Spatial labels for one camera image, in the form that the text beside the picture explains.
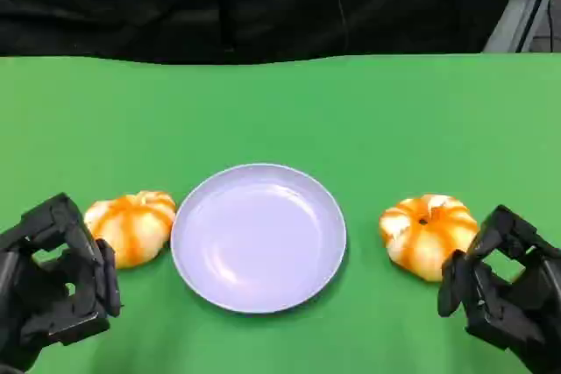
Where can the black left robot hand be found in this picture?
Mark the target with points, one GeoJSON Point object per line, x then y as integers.
{"type": "Point", "coordinates": [48, 286]}

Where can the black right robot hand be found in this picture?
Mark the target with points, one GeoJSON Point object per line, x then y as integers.
{"type": "Point", "coordinates": [521, 308]}

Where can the orange white toy bread roll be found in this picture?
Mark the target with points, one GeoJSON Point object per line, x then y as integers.
{"type": "Point", "coordinates": [131, 229]}
{"type": "Point", "coordinates": [421, 238]}

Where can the lilac plate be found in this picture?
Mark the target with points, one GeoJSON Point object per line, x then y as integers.
{"type": "Point", "coordinates": [258, 238]}

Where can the green table cloth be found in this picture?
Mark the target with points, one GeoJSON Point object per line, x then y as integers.
{"type": "Point", "coordinates": [280, 107]}

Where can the black backdrop cloth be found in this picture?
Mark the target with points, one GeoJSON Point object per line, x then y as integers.
{"type": "Point", "coordinates": [175, 2]}

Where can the aluminium frame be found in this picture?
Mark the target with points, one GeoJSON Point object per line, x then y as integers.
{"type": "Point", "coordinates": [517, 15]}

